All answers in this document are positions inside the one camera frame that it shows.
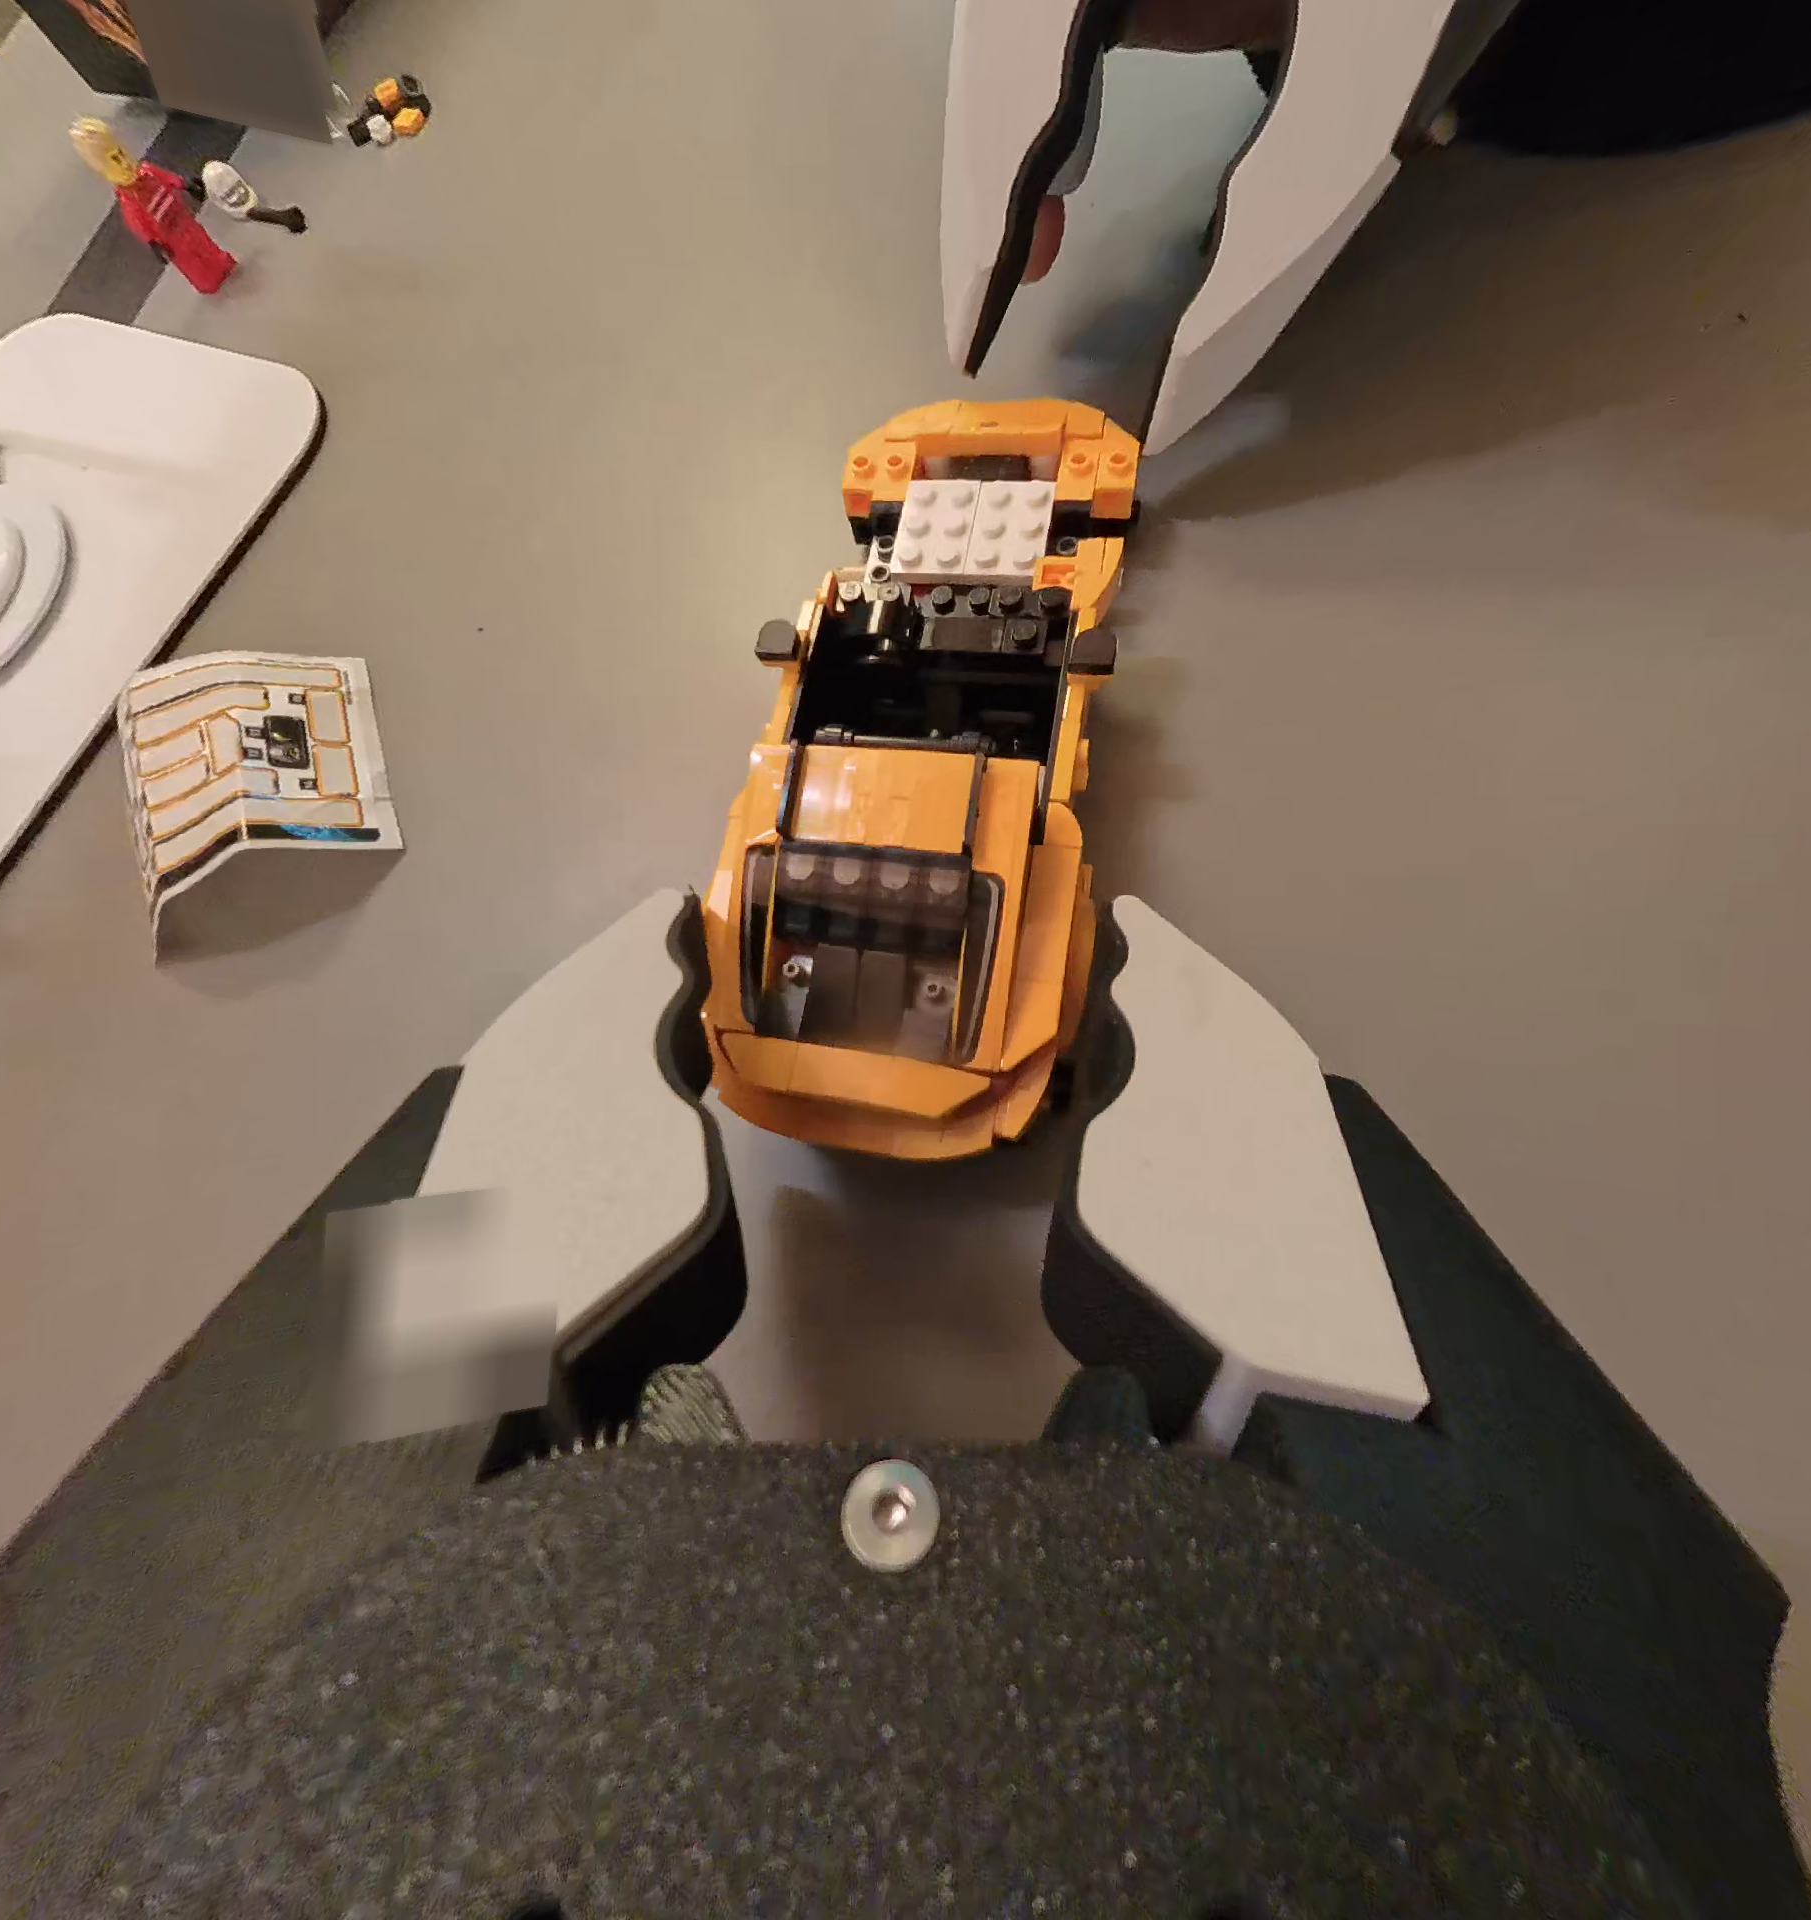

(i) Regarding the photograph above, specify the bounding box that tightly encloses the lego set box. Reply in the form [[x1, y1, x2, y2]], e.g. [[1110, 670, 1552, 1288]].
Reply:
[[12, 0, 358, 143]]

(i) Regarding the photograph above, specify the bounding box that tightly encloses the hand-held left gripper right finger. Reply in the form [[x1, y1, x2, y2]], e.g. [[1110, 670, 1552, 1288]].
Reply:
[[1043, 895, 1435, 1453]]

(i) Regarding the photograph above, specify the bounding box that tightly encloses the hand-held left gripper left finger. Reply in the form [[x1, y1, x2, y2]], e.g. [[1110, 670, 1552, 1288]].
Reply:
[[421, 890, 748, 1400]]

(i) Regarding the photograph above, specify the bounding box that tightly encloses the red lego minifigure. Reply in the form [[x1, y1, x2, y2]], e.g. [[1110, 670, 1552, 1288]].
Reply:
[[72, 117, 240, 297]]

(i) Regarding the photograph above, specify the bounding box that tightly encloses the small black white lego piece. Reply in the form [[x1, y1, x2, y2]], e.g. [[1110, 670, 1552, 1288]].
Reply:
[[201, 163, 311, 234]]

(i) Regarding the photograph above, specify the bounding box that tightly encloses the yellow lego car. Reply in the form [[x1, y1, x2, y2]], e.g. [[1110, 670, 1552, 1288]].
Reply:
[[701, 396, 1148, 1165]]

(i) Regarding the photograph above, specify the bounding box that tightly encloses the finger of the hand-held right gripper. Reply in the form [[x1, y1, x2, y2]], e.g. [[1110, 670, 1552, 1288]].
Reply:
[[1142, 0, 1465, 455], [939, 0, 1135, 379]]

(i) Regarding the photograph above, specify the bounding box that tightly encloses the white sticker sheet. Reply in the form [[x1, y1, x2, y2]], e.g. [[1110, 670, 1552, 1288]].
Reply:
[[116, 649, 404, 961]]

